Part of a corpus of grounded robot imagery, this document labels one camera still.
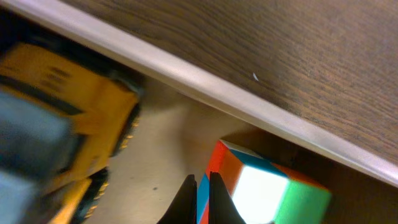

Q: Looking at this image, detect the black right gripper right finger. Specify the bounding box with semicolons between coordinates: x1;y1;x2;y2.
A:
208;172;246;224

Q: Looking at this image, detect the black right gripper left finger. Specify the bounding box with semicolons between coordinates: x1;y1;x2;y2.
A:
157;174;197;224

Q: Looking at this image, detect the colourful puzzle cube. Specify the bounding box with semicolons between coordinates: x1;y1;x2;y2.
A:
197;140;331;223

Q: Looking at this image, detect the yellow grey toy truck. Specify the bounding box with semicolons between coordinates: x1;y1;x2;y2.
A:
1;35;142;223

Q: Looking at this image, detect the pink cardboard box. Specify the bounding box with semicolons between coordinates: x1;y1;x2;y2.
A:
1;0;397;223

